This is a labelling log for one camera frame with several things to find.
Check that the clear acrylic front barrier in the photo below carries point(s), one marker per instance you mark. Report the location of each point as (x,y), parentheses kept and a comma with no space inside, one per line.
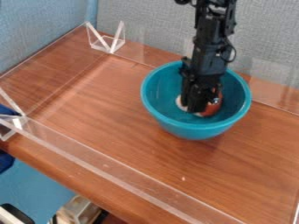
(112,184)

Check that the metal frame under table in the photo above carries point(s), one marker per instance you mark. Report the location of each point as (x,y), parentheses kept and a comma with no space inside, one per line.
(77,211)

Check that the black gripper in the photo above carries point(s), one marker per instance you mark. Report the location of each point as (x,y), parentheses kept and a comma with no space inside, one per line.
(201,71)

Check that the white brown toy mushroom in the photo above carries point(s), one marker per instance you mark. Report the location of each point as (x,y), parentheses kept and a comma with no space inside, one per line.
(211,110)

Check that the clear acrylic back barrier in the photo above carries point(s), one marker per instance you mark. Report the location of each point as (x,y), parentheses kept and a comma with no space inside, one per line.
(272,94)

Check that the clear acrylic corner bracket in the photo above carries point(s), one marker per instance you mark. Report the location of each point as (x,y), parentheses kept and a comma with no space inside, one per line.
(104,43)

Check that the clear acrylic barrier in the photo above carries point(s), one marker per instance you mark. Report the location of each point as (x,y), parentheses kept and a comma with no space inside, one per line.
(272,94)
(112,184)

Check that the blue plastic bowl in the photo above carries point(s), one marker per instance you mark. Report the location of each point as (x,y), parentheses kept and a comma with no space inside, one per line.
(159,90)

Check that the blue cloth object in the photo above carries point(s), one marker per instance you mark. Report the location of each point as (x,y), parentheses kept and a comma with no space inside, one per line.
(6,115)

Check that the black white object corner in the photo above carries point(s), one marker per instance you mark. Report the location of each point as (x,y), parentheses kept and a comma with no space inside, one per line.
(12,216)

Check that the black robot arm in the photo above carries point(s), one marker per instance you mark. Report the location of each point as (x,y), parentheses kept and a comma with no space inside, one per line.
(215,20)

